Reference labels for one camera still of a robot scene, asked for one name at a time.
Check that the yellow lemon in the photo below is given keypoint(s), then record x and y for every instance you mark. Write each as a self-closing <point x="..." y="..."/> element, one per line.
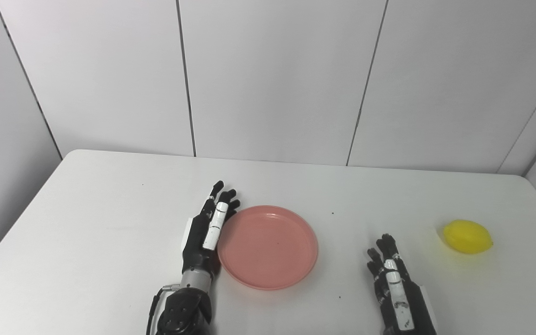
<point x="468" y="237"/>

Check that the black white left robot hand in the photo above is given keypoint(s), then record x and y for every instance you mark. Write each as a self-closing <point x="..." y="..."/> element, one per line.
<point x="196" y="246"/>

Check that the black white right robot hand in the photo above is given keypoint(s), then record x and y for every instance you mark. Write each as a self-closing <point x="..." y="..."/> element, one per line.
<point x="417" y="311"/>

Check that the pink round plate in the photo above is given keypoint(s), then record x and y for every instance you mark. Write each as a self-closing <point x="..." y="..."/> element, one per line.
<point x="268" y="249"/>

